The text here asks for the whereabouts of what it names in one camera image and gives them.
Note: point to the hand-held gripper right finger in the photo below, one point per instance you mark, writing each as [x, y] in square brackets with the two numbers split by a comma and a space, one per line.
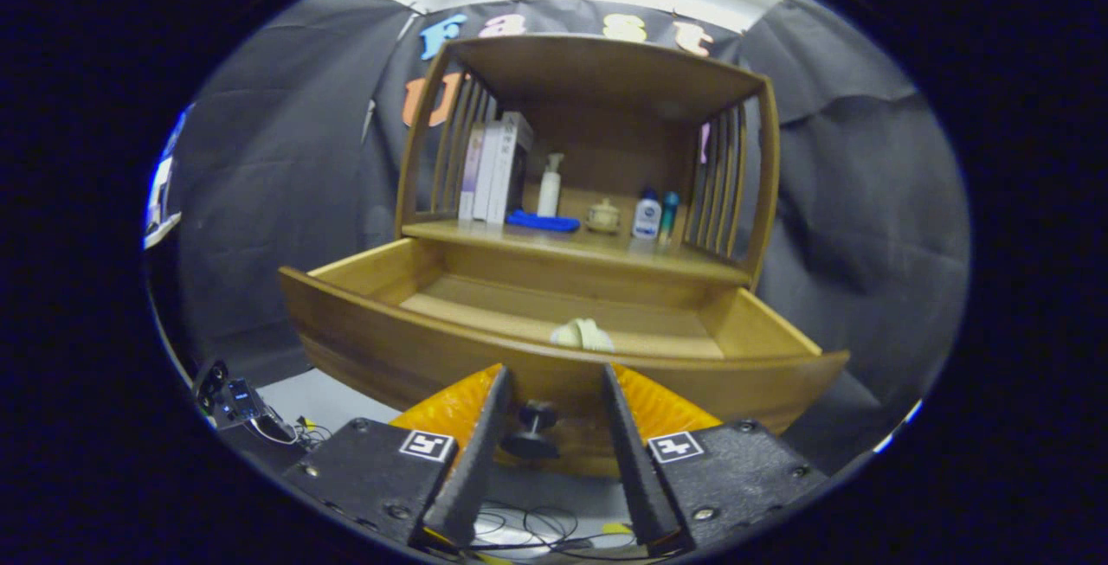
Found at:
[636, 470]

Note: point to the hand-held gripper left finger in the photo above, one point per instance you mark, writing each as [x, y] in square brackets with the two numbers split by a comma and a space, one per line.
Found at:
[476, 470]

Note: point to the black drawer knob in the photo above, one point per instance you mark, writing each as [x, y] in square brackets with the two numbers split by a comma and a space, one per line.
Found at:
[537, 418]

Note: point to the pale green brush white pad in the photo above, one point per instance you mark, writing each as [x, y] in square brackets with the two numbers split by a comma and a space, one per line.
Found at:
[582, 336]

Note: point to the wooden countertop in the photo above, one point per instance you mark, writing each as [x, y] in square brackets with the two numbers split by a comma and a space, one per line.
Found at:
[554, 245]

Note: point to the wooden cabinet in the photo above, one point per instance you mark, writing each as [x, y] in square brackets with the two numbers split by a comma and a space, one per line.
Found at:
[597, 72]

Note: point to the white lotion bottle blue cap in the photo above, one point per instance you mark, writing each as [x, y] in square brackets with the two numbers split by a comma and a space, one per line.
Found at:
[647, 219]

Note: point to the cream lidded teacup with saucer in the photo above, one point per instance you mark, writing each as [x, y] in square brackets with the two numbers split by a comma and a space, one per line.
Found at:
[603, 217]

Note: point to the blue cloth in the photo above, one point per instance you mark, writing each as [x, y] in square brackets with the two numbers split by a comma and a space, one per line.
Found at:
[541, 221]

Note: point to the teal bottle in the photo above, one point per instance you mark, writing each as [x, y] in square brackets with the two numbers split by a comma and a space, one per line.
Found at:
[668, 215]

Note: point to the black electronic device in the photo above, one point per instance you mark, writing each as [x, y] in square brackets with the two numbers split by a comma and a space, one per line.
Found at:
[229, 396]

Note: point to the white pump bottle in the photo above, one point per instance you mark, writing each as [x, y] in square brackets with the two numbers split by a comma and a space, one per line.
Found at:
[549, 193]

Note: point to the purple spine book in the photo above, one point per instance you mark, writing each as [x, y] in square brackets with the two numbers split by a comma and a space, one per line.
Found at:
[470, 176]

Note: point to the white book with portrait cover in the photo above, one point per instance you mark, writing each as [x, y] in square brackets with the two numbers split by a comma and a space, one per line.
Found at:
[506, 171]

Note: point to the black backdrop cloth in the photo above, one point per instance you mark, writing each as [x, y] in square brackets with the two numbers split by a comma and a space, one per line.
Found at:
[866, 202]

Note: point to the bright white object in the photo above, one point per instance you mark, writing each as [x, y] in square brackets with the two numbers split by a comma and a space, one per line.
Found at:
[162, 193]

